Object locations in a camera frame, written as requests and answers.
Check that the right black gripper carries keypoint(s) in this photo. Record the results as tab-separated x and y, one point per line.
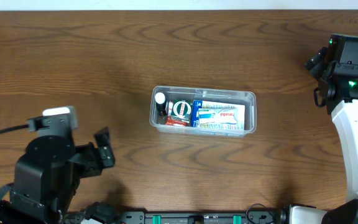
319	58

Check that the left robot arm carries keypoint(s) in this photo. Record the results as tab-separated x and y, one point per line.
47	176

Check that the white medicine box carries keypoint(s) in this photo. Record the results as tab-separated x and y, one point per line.
220	118

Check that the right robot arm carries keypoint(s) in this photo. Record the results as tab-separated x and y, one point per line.
335	67

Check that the red medicine sachet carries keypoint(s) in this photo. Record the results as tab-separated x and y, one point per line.
173	122

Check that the green square ointment box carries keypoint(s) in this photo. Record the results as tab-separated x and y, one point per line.
182	110

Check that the clear plastic container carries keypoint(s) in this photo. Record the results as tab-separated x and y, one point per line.
172	93

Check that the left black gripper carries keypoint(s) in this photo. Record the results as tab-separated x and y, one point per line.
96	154

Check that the black bottle white cap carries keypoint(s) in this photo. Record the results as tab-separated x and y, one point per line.
161	107

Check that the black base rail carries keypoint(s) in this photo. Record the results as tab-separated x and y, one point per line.
104	213

